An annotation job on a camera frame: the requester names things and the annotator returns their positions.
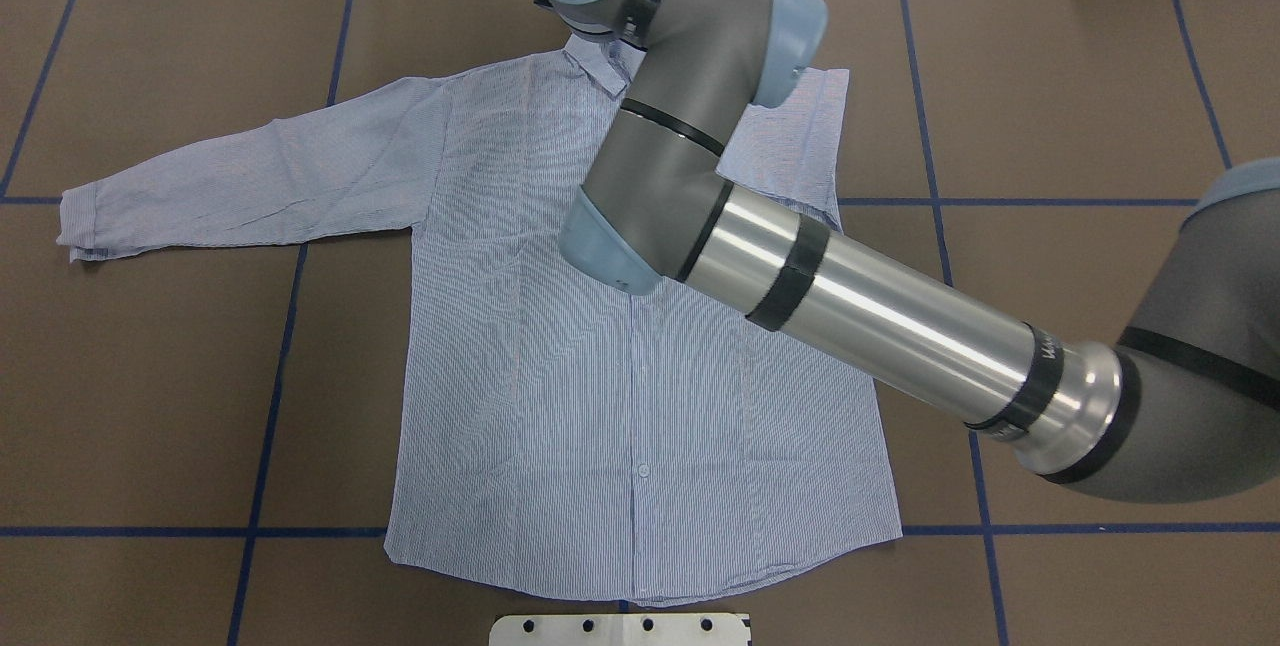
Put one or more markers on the light blue striped shirt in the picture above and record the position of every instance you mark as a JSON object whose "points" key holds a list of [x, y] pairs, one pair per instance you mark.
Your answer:
{"points": [[559, 437]]}

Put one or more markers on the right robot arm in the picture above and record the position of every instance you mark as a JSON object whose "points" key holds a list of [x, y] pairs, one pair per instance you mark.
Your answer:
{"points": [[1182, 408]]}

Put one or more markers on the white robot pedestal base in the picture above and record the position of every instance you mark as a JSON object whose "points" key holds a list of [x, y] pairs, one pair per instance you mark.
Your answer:
{"points": [[623, 629]]}

